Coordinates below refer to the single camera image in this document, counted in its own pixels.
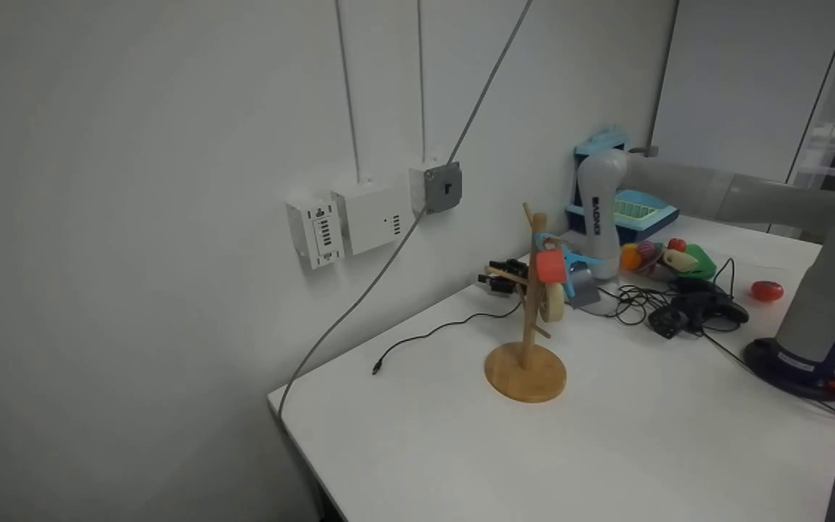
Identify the orange red cup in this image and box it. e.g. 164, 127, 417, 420
533, 247, 568, 284

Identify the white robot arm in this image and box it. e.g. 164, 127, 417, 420
625, 156, 835, 401

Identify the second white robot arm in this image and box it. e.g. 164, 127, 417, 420
577, 149, 628, 281

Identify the cream cup on stand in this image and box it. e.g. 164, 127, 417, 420
541, 284, 567, 321

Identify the wooden cup stand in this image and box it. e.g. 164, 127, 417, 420
481, 201, 571, 407

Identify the blue toy cash register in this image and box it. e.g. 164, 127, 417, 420
571, 127, 680, 243

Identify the colourful toy pile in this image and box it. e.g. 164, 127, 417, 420
620, 239, 717, 281

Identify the red round lid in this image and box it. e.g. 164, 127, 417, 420
748, 281, 784, 305

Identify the grey hanging wall cable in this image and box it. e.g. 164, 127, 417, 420
274, 0, 536, 420

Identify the loose black cable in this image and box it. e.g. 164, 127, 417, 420
371, 297, 529, 378

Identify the grey wall junction box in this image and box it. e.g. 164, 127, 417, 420
409, 162, 465, 214

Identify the white angled wall box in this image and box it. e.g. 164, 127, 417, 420
288, 192, 345, 274

